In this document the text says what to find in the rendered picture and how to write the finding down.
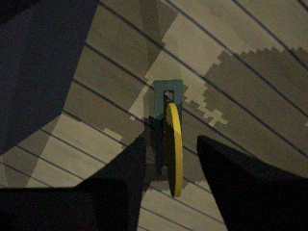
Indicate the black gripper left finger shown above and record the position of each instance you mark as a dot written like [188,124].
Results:
[108,200]

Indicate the thin gold disc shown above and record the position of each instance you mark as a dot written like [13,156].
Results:
[174,151]

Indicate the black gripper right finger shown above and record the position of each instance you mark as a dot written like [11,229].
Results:
[253,195]

